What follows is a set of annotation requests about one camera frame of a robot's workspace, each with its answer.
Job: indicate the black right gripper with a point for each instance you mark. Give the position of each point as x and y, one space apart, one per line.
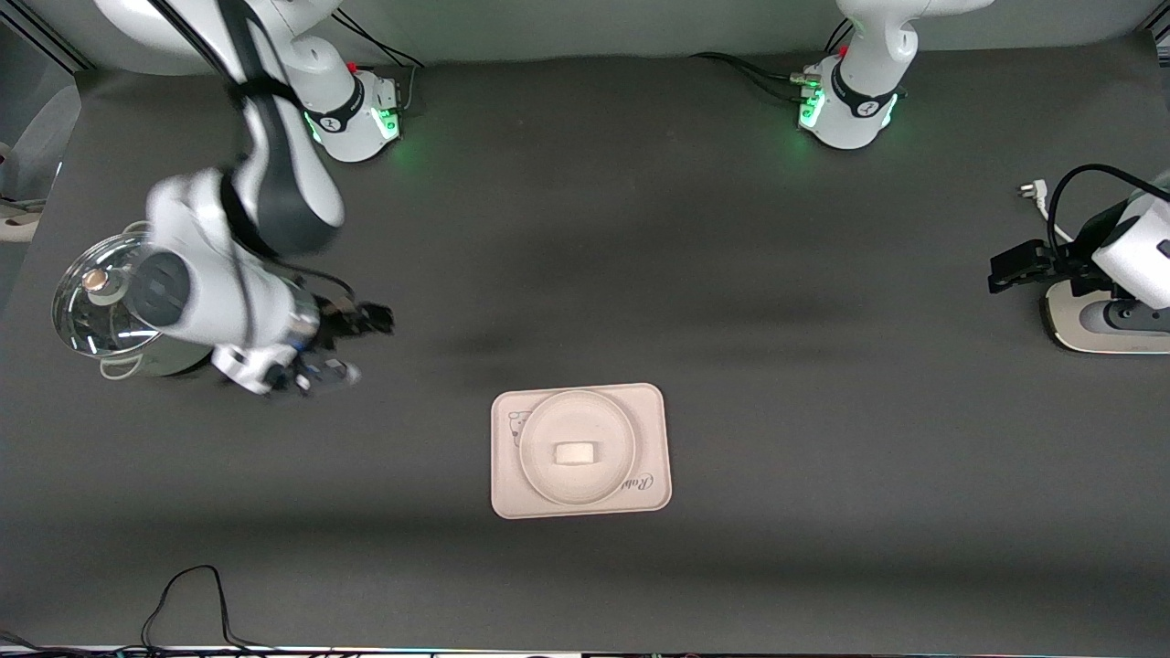
343 322

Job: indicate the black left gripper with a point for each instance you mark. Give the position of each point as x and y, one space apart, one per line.
1071 259

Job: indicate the round beige plate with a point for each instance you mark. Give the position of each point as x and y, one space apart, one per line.
576 420

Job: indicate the small white bun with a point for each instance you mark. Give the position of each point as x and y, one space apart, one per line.
576 453

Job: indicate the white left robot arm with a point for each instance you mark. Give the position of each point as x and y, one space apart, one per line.
859 100

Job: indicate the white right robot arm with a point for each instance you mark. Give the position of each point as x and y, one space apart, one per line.
210 274

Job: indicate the beige rectangular rabbit tray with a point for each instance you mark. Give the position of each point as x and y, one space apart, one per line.
512 498

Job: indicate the cream white toaster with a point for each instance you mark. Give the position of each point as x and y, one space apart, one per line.
1060 315

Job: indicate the pale green cooking pot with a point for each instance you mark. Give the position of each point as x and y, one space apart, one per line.
174 361

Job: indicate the glass pot lid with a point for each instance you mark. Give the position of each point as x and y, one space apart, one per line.
87 311

